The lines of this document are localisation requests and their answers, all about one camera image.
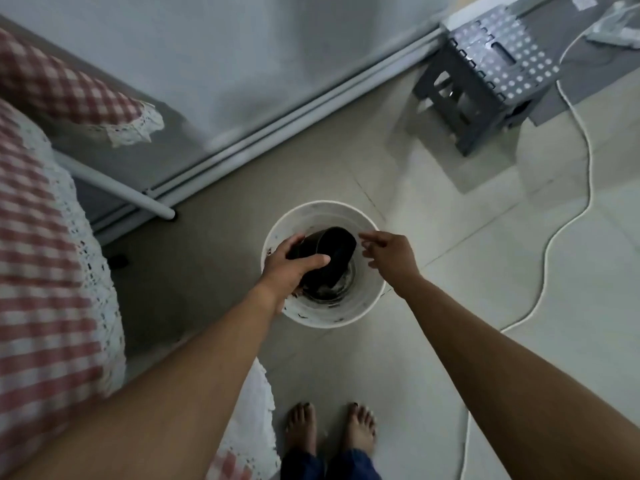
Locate person's left hand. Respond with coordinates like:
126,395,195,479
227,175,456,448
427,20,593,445
260,234,332,315

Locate person's right hand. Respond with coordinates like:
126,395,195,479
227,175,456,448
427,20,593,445
358,231,425,298

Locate black pot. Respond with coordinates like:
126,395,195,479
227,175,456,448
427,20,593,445
286,227,359,301

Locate person's right forearm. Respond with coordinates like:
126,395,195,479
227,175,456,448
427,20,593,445
393,276,640,480

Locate person's left forearm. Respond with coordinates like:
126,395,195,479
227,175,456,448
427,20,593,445
7,289,301,480

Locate white plastic bucket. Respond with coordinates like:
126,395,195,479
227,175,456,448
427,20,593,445
260,200,387,329

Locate white sliding door track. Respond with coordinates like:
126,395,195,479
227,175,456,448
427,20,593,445
92,22,453,245

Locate person's left foot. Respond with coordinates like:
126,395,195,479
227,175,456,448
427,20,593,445
284,402,320,458

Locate person's foot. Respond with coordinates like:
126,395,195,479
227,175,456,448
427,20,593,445
344,402,377,458
284,402,320,458

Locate person's right foot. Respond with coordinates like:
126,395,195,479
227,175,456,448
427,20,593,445
344,402,377,458

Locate blue jeans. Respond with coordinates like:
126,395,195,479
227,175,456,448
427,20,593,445
280,447,384,480

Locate white metal table leg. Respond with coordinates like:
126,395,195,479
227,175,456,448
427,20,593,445
52,150,177,221

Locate grey folding stool white dots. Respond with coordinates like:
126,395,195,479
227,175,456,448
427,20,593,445
412,5,561,158

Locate red checked tablecloth lace trim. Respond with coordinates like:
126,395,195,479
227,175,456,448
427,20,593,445
0,99,282,480

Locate grey floor mat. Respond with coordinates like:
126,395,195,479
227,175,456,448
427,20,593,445
515,0,640,128

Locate red checked cushion lace trim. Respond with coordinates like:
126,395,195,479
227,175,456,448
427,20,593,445
0,27,166,148

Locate white power strip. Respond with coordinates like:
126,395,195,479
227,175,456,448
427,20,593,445
585,0,640,48

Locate white power cable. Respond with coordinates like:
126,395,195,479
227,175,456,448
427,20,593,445
457,5,623,480

